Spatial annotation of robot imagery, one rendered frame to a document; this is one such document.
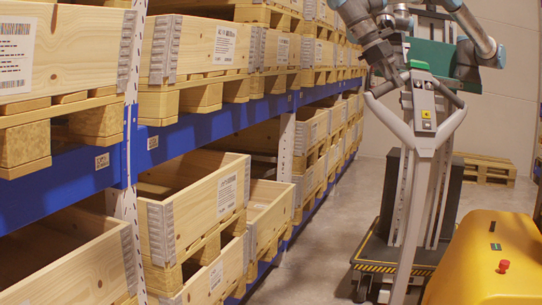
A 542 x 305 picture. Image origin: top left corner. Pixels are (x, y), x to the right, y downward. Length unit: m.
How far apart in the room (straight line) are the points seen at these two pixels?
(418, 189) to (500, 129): 5.82
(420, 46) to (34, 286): 2.39
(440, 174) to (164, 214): 1.81
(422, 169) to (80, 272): 1.09
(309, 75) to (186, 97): 1.59
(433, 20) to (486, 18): 4.51
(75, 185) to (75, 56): 0.33
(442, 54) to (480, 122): 4.57
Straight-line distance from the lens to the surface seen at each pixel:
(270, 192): 3.11
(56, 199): 1.08
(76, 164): 1.14
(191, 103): 1.72
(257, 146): 3.32
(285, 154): 3.14
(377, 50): 1.49
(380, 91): 1.49
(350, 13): 1.51
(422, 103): 1.55
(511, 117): 7.36
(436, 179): 2.89
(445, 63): 2.74
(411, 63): 1.57
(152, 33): 1.42
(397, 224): 2.94
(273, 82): 2.53
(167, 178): 2.32
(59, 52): 0.94
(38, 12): 0.89
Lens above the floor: 1.40
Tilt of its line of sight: 12 degrees down
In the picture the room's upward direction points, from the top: 4 degrees clockwise
